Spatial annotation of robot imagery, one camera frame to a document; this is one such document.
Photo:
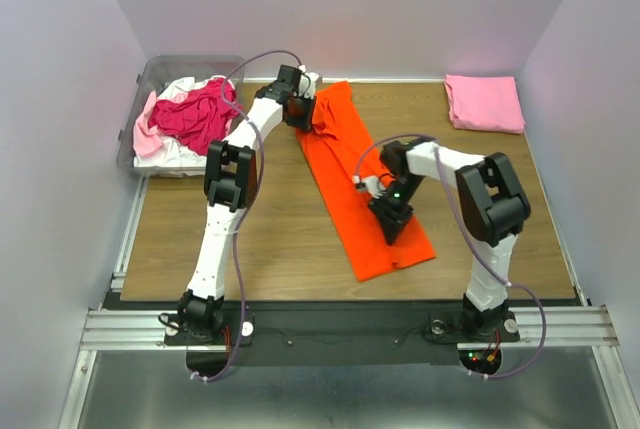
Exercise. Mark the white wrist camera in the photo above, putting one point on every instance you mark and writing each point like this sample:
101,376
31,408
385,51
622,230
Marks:
308,82
372,185

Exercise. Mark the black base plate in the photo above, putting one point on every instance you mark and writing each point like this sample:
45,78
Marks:
310,334

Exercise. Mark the white shirt in bin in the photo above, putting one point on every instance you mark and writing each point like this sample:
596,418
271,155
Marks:
174,153

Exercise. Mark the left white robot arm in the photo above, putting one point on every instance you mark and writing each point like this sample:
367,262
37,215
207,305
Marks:
231,184

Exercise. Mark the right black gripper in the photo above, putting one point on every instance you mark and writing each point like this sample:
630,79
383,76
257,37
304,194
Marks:
391,220

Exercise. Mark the light pink shirt in bin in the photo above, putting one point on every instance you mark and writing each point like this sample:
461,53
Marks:
147,141

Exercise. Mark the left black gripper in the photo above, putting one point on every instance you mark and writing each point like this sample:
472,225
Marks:
306,121

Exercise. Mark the folded pink t shirt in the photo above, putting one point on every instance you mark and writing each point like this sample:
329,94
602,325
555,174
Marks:
488,104

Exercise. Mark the magenta t shirt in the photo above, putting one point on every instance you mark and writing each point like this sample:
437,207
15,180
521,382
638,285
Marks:
205,115

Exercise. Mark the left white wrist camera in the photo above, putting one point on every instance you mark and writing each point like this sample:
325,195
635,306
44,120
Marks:
308,82

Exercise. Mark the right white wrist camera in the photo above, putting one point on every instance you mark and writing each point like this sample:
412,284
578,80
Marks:
372,185

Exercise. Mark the orange t shirt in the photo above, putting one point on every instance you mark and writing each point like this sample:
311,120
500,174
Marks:
334,149

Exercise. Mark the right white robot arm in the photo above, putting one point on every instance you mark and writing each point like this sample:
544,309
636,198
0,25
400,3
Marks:
489,205

